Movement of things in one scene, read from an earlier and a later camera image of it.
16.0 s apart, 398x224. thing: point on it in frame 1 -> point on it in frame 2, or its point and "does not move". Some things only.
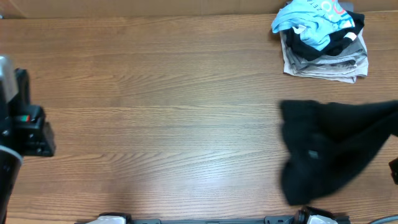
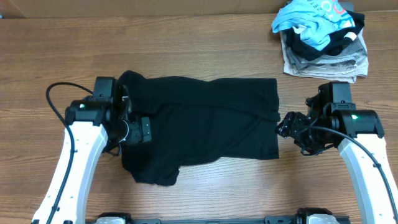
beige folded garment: [361, 70] does not move
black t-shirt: [328, 144] -> [194, 122]
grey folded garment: [346, 60] does not move
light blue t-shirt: [315, 20] does not move
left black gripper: [30, 124] -> [137, 135]
